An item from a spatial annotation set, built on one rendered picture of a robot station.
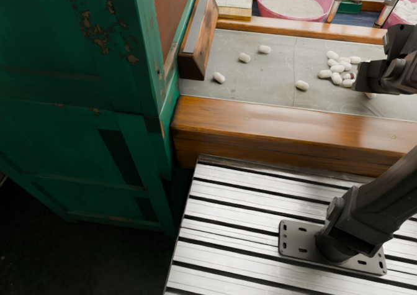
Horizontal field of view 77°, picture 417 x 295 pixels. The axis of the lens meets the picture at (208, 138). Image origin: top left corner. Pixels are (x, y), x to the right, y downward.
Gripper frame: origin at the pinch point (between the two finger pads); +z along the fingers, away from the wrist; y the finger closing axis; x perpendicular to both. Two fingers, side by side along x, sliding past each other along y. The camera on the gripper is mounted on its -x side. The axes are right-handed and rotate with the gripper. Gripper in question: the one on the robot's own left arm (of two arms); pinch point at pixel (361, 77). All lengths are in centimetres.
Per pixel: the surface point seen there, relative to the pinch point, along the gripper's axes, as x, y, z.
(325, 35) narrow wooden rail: -11.5, 7.0, 14.2
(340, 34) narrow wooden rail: -12.2, 2.9, 13.7
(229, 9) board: -16.6, 36.7, 16.8
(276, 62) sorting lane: -1.8, 21.5, 5.0
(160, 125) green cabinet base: 14, 46, -25
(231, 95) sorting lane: 7.9, 32.9, -6.3
